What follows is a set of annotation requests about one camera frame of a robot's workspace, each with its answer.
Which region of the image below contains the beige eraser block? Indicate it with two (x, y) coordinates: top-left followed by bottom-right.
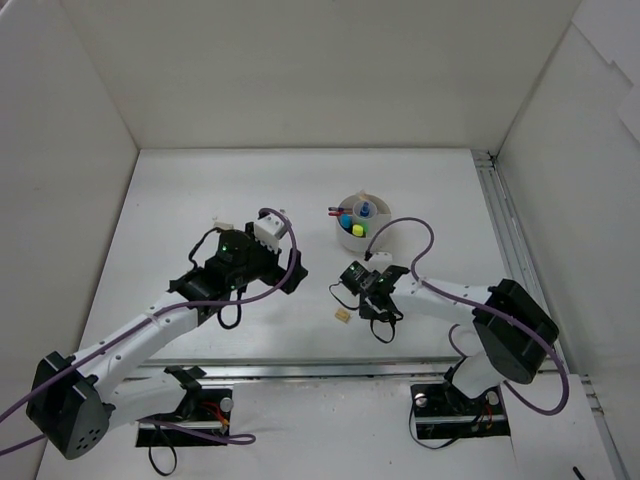
(213, 221), (234, 231)

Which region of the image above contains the small wooden clip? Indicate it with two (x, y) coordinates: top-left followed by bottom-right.
(335, 309), (351, 323)

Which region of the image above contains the yellow cap black highlighter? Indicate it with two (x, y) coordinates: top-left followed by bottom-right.
(352, 224), (365, 238)

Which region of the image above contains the clear glue bottle blue cap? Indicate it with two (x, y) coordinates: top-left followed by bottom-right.
(358, 201), (372, 218)

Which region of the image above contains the white round divided organizer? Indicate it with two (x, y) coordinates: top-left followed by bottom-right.
(328, 191), (392, 253)

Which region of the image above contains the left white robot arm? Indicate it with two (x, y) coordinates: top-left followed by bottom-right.
(26, 214), (308, 460)

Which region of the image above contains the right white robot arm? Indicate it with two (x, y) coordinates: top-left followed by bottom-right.
(340, 261), (568, 412)

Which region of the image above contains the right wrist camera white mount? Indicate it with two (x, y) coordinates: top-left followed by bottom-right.
(364, 251), (393, 269)

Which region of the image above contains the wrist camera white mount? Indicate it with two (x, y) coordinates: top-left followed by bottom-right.
(364, 251), (393, 269)
(253, 210), (287, 253)

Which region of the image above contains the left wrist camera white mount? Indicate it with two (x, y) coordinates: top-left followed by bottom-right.
(253, 210), (287, 253)

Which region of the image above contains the aluminium frame rail front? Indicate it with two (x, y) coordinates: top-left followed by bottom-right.
(74, 355), (569, 386)

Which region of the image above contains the aluminium frame rail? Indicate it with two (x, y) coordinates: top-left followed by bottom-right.
(472, 148), (629, 480)
(74, 355), (569, 386)

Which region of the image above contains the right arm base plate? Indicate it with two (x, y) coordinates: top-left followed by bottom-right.
(409, 383), (511, 450)

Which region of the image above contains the aluminium frame rail right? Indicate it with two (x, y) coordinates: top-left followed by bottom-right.
(472, 148), (629, 480)

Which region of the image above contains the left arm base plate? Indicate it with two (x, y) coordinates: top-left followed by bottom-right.
(135, 387), (233, 448)

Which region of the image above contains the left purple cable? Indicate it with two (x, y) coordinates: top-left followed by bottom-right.
(0, 207), (301, 456)

